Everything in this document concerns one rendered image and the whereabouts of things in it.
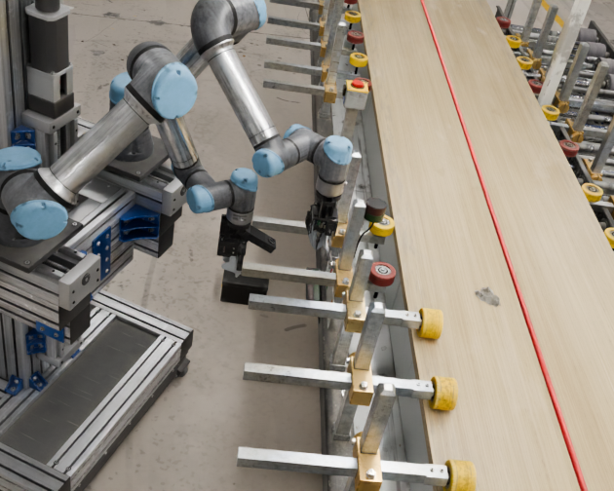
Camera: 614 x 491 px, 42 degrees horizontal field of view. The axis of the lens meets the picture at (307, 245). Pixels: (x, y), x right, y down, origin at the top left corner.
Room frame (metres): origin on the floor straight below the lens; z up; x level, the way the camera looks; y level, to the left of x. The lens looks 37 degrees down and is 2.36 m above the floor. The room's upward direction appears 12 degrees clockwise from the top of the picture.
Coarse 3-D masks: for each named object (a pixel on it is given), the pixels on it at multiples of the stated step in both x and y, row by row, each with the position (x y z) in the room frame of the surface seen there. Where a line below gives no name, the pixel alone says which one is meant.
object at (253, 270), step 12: (252, 264) 1.83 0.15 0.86; (252, 276) 1.81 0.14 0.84; (264, 276) 1.81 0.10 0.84; (276, 276) 1.82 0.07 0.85; (288, 276) 1.82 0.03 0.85; (300, 276) 1.83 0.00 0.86; (312, 276) 1.83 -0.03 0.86; (324, 276) 1.84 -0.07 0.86; (372, 288) 1.85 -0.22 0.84; (384, 288) 1.86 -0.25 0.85
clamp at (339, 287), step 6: (336, 264) 1.90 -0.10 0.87; (336, 270) 1.87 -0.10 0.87; (342, 270) 1.88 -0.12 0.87; (348, 270) 1.88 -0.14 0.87; (336, 276) 1.85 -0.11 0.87; (342, 276) 1.85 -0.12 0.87; (348, 276) 1.85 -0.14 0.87; (336, 282) 1.82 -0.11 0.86; (336, 288) 1.81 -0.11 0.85; (342, 288) 1.81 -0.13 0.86; (336, 294) 1.81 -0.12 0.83
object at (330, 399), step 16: (320, 80) 3.47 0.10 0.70; (320, 96) 3.31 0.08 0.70; (320, 112) 3.12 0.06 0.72; (320, 128) 3.02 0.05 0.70; (320, 256) 2.14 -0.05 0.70; (320, 320) 1.86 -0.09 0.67; (336, 320) 1.84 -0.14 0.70; (320, 336) 1.80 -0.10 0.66; (336, 336) 1.77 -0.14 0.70; (320, 352) 1.74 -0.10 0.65; (320, 368) 1.68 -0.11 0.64; (336, 368) 1.63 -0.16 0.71; (320, 400) 1.57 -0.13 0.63; (336, 400) 1.51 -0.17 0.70; (336, 416) 1.46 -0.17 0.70; (352, 432) 1.42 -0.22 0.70; (336, 448) 1.35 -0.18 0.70; (352, 448) 1.36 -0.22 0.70; (336, 480) 1.25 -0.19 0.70
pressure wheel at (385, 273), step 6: (372, 264) 1.89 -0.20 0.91; (378, 264) 1.89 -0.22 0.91; (384, 264) 1.90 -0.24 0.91; (372, 270) 1.86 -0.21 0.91; (378, 270) 1.87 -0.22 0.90; (384, 270) 1.87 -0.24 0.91; (390, 270) 1.88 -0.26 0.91; (372, 276) 1.84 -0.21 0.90; (378, 276) 1.84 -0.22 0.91; (384, 276) 1.84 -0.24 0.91; (390, 276) 1.85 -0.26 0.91; (372, 282) 1.84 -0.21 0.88; (378, 282) 1.83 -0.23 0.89; (384, 282) 1.83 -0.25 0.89; (390, 282) 1.84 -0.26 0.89
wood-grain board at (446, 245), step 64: (384, 0) 4.15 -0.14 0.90; (448, 0) 4.35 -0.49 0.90; (384, 64) 3.34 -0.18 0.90; (448, 64) 3.49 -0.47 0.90; (512, 64) 3.64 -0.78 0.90; (384, 128) 2.76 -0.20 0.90; (448, 128) 2.87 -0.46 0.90; (512, 128) 2.98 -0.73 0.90; (448, 192) 2.39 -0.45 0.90; (512, 192) 2.48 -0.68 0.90; (576, 192) 2.57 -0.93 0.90; (448, 256) 2.01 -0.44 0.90; (512, 256) 2.08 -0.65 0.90; (576, 256) 2.16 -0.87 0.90; (448, 320) 1.71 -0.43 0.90; (512, 320) 1.77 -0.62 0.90; (576, 320) 1.83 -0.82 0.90; (512, 384) 1.51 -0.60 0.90; (576, 384) 1.56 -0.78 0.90; (448, 448) 1.26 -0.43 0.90; (512, 448) 1.30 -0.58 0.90; (576, 448) 1.34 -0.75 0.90
